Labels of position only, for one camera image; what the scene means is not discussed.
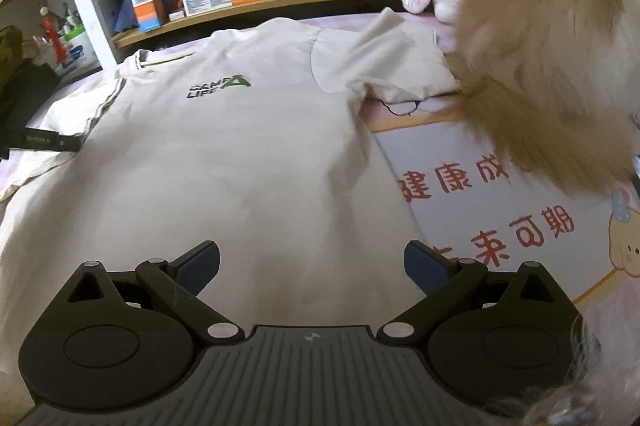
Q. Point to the small white box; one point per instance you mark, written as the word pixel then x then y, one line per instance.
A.
pixel 175 15

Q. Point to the fluffy orange white cat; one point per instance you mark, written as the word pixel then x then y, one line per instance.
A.
pixel 545 56

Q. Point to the beige t-shirt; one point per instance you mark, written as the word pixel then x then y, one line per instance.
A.
pixel 225 166

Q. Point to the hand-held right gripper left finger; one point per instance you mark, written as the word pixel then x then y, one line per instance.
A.
pixel 201 262

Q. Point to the olive bag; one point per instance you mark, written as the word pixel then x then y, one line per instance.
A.
pixel 10 61

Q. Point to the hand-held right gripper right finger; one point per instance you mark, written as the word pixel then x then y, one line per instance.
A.
pixel 424 267

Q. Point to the white blue printed container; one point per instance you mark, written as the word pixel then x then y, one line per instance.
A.
pixel 80 51

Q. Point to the pink printed blanket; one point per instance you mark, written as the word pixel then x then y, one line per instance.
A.
pixel 475 151

